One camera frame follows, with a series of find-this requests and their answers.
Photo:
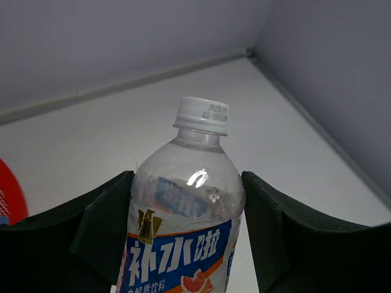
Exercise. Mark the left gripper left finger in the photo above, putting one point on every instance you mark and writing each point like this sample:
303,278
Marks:
74,247

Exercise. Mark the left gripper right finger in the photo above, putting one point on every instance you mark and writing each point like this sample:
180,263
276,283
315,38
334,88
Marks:
296,248

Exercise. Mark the white orange label bottle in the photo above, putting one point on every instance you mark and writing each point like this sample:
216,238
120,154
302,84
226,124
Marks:
185,210

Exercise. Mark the red plastic mesh bin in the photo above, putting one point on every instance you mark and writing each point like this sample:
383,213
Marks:
13,203

